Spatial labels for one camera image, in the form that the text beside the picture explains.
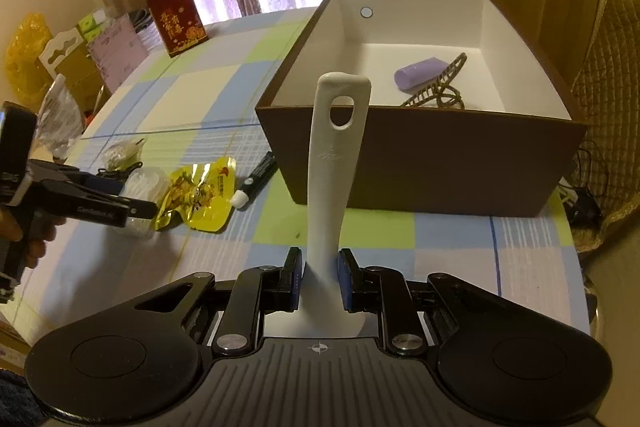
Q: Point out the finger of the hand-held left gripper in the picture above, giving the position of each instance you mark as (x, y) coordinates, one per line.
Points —
(107, 184)
(100, 209)

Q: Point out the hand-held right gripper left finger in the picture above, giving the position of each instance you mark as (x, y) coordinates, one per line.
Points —
(297, 279)

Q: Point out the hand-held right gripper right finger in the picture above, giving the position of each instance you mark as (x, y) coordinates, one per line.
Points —
(343, 279)

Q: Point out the clear bag of cotton swabs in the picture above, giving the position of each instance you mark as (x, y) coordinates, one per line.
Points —
(120, 152)

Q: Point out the white plastic rice spoon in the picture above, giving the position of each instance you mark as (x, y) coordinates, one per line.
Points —
(330, 187)

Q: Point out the yellow foil snack packet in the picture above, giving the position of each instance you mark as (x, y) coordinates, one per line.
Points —
(205, 202)

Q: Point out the black pen with white cap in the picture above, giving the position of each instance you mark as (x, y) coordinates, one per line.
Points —
(260, 174)

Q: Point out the brown cardboard storage box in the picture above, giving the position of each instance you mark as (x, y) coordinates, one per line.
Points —
(425, 167)

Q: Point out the brown hair claw clip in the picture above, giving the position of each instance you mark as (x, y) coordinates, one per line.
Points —
(431, 99)

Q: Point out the purple cylindrical tube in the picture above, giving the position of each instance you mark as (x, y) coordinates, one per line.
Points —
(420, 74)

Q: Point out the checked cloth desktop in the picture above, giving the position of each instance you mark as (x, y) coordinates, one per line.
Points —
(425, 252)

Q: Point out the person's left hand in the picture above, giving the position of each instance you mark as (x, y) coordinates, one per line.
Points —
(37, 242)

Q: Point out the crumpled clear plastic bag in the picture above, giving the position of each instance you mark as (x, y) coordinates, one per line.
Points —
(60, 117)

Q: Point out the yellow plastic bag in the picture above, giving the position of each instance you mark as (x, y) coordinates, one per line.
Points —
(25, 57)

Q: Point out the olive and white cardboard box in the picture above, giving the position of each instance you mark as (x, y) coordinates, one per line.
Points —
(75, 67)

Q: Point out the purple paper bag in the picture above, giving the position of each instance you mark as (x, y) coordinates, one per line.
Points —
(117, 52)

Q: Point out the small green tissue box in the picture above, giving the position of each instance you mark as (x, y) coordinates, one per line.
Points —
(92, 24)

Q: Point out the stack of white papers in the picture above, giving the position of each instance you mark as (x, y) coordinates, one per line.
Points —
(147, 32)

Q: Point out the red gift box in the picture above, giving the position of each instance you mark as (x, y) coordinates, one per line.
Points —
(177, 19)

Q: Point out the chair with quilted cushion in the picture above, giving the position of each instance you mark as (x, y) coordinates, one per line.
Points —
(610, 107)

